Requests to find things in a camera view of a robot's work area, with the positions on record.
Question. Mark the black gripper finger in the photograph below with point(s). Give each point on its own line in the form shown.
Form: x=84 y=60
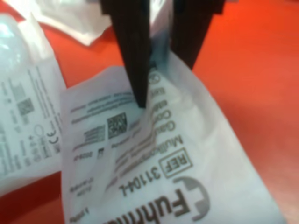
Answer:
x=133 y=58
x=194 y=30

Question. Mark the white Fuhrmann bandage packet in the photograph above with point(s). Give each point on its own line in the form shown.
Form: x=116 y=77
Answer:
x=210 y=130
x=30 y=128
x=77 y=25

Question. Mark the red plastic box with bandages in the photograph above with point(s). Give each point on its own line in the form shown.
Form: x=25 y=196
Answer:
x=257 y=93

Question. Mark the white bandage packet film side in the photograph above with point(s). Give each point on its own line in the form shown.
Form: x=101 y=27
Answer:
x=18 y=42

